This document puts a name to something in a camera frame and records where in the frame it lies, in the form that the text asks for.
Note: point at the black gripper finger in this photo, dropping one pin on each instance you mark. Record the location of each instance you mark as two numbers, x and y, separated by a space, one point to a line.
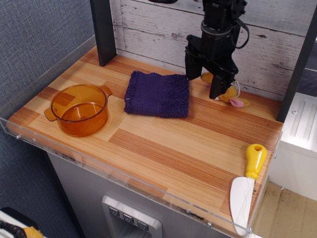
219 85
193 65

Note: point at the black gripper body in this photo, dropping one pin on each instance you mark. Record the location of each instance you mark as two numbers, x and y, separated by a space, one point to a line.
216 51

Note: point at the yellow plush potato toy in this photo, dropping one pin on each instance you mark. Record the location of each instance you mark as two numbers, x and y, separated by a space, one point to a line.
232 95

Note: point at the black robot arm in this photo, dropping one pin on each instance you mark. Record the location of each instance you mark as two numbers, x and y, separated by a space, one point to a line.
222 16

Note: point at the clear acrylic counter guard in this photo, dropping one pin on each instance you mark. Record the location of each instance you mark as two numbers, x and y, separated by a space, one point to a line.
187 164

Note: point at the purple folded towel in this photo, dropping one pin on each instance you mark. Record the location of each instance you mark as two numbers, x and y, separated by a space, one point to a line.
165 96

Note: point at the white ridged side surface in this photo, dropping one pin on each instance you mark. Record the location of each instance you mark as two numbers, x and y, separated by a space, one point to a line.
300 126

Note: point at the orange transparent plastic pot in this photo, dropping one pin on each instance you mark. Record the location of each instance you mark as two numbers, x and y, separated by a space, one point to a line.
80 110

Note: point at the grey toy fridge cabinet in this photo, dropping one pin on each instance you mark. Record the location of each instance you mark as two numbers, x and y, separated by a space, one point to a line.
85 189

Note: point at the silver dispenser panel with buttons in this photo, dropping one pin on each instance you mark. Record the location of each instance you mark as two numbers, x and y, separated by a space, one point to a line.
127 222

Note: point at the yellow object bottom left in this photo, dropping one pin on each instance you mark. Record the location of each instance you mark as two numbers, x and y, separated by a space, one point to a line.
31 232

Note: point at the black right vertical post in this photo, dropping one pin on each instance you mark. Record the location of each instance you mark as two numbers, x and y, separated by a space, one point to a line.
298 72

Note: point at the black vertical post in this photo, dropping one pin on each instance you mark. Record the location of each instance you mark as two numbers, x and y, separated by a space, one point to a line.
103 28
298 72

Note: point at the yellow handled white toy knife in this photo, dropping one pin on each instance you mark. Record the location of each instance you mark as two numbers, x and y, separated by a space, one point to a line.
241 191

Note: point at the black left vertical post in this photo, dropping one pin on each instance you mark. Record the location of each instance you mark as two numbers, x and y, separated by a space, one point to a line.
103 28

